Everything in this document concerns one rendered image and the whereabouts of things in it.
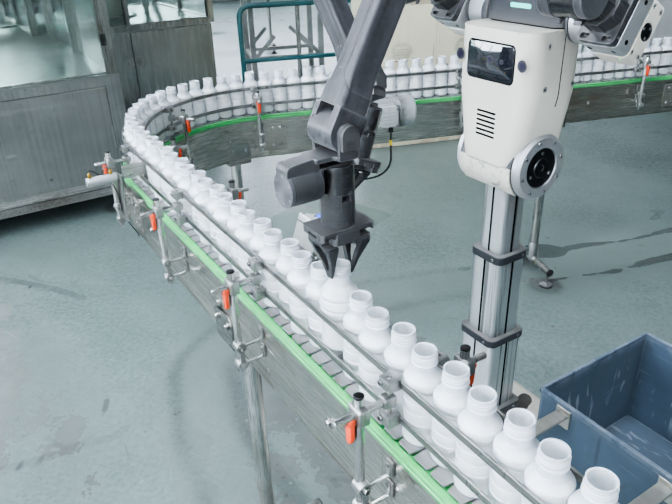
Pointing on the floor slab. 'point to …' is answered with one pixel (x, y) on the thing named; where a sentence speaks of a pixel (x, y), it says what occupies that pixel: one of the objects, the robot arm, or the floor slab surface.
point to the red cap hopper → (275, 37)
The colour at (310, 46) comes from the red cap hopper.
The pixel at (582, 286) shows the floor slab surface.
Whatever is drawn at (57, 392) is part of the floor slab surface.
